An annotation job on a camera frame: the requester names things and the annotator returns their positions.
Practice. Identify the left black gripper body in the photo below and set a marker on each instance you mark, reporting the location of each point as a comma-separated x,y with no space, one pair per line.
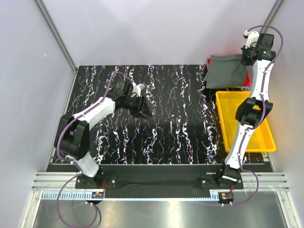
133,105

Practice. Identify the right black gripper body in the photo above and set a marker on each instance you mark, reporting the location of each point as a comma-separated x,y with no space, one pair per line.
246,53

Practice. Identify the grey t-shirt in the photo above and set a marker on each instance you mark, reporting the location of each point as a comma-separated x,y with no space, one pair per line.
224,71

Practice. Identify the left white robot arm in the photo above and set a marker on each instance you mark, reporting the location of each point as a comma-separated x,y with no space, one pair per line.
73,133

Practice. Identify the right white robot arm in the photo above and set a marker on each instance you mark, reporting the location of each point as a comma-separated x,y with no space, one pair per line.
249,115

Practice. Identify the folded red t-shirt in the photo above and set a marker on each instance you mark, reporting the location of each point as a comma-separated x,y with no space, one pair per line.
247,80

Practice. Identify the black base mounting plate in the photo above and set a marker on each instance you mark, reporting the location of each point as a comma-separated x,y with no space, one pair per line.
173,179

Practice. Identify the yellow plastic bin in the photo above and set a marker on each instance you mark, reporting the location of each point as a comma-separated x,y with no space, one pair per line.
227,104

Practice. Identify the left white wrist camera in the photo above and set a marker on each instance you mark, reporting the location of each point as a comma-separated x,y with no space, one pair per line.
137,89

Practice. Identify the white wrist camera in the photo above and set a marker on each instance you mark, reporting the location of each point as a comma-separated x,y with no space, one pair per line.
252,38
137,89

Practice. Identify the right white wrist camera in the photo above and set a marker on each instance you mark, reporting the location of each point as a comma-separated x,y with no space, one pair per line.
252,38

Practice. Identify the right aluminium frame post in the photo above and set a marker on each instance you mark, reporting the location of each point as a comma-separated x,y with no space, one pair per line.
274,12

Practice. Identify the aluminium frame post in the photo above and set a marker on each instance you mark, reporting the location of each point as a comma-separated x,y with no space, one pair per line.
274,12
55,33

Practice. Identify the left aluminium frame post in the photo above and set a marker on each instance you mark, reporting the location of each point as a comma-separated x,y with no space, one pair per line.
55,33

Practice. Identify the aluminium rail profile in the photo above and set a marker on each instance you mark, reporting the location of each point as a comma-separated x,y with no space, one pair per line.
268,181

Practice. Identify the white slotted cable duct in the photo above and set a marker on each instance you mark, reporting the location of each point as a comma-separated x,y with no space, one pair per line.
128,196

